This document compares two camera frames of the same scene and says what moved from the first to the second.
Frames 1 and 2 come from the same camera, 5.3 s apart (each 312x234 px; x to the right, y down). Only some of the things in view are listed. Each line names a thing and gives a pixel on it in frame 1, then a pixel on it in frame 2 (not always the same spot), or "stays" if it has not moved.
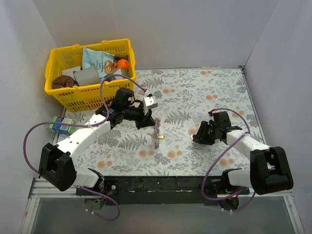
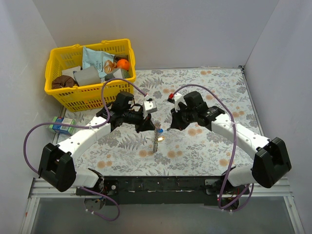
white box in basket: x=69 y=72 stays
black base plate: x=162 y=189 stays
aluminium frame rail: x=36 y=189 stays
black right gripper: x=207 y=132 to x=177 y=118
